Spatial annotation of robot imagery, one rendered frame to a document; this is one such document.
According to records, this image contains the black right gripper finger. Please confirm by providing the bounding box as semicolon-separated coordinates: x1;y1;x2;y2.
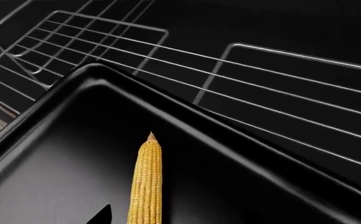
86;203;112;224

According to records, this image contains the yellow corn cob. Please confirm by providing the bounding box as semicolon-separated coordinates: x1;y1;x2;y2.
126;131;163;224

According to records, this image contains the black oven baking tray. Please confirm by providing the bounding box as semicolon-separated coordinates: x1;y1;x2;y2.
0;62;361;224

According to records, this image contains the metal wire oven rack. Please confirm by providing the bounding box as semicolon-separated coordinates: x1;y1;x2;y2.
0;10;361;172

